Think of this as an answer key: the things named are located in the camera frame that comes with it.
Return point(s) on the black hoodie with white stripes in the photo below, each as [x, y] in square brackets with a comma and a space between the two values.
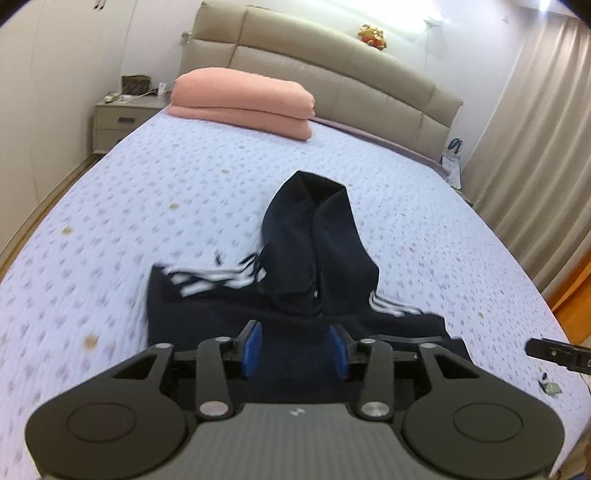
[300, 230]

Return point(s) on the beige leather headboard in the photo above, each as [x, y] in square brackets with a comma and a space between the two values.
[323, 60]

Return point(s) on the orange plush toy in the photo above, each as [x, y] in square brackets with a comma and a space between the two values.
[371, 36]

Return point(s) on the bed with lilac patterned bedspread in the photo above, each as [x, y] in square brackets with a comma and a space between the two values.
[138, 207]

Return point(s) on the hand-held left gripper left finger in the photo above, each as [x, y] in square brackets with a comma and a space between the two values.
[252, 350]

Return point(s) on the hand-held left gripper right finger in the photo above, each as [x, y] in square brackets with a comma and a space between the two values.
[340, 351]

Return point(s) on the white wardrobe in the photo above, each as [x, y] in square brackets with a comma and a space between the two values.
[55, 92]

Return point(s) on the beige nightstand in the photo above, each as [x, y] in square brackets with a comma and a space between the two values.
[117, 122]

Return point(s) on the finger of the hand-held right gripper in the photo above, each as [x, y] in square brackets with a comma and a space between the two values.
[561, 354]

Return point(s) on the folded pink blanket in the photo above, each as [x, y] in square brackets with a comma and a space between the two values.
[240, 99]

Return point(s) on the beige curtain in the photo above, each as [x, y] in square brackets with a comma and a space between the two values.
[535, 161]

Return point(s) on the white and blue shopping bag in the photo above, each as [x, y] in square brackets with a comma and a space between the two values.
[453, 159]

